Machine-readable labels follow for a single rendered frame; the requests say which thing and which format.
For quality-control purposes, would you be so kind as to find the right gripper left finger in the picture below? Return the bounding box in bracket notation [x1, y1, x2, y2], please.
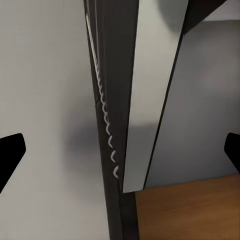
[0, 133, 26, 193]

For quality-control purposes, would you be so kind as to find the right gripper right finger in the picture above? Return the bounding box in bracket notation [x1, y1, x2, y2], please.
[224, 132, 240, 172]

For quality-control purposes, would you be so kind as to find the notebook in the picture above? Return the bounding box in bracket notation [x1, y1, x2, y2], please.
[86, 0, 192, 193]

